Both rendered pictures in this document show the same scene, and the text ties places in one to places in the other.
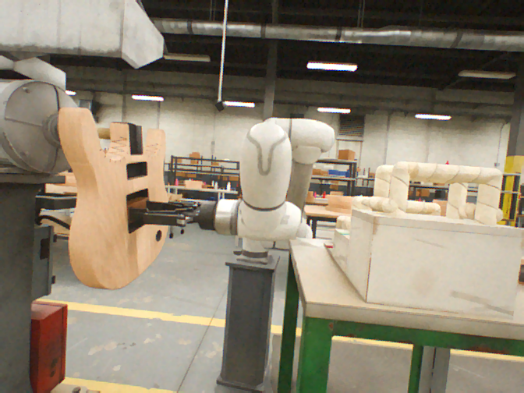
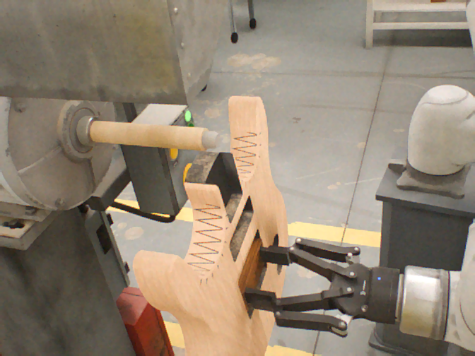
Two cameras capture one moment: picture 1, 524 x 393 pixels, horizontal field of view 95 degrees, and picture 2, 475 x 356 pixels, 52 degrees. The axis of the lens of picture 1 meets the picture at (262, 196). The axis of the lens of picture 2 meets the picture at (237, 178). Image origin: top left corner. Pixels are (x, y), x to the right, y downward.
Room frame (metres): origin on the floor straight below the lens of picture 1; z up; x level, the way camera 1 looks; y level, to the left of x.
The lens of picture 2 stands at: (0.14, 0.13, 1.59)
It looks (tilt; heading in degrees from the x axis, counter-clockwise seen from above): 35 degrees down; 21
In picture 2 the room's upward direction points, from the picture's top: 9 degrees counter-clockwise
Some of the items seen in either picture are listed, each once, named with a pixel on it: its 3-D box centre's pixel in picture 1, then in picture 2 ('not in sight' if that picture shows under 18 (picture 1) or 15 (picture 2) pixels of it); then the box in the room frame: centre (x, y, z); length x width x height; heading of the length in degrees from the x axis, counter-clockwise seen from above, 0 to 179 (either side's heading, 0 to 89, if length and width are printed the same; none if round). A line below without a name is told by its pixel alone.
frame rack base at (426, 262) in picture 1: (420, 256); not in sight; (0.52, -0.36, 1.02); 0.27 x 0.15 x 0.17; 87
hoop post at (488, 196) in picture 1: (487, 200); not in sight; (0.47, -0.44, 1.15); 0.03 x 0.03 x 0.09
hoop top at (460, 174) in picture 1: (445, 172); not in sight; (0.47, -0.35, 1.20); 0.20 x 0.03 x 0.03; 86
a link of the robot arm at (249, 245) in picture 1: (258, 230); (444, 126); (1.41, 0.00, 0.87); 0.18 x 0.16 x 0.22; 89
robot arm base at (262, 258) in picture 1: (251, 253); (427, 167); (1.41, 0.03, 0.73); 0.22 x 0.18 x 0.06; 79
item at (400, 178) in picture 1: (398, 192); not in sight; (0.48, -0.27, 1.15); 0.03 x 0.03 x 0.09
